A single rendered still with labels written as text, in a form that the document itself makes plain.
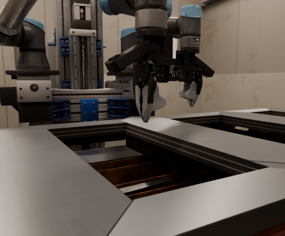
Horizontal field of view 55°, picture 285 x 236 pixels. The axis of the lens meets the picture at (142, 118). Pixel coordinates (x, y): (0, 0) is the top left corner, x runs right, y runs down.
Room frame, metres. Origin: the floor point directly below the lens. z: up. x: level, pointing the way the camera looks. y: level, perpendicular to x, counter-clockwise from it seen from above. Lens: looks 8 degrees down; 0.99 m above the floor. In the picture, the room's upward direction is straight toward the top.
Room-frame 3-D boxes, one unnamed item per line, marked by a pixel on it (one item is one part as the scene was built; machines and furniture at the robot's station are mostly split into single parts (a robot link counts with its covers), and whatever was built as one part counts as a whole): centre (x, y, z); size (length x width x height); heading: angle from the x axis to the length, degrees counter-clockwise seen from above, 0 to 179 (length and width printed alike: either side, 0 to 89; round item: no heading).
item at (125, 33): (1.50, 0.05, 1.20); 0.13 x 0.12 x 0.14; 102
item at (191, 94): (1.02, -0.18, 0.94); 0.06 x 0.03 x 0.09; 119
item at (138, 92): (0.67, -0.02, 0.94); 0.06 x 0.03 x 0.09; 119
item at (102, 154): (1.28, -0.08, 0.66); 1.30 x 0.20 x 0.03; 119
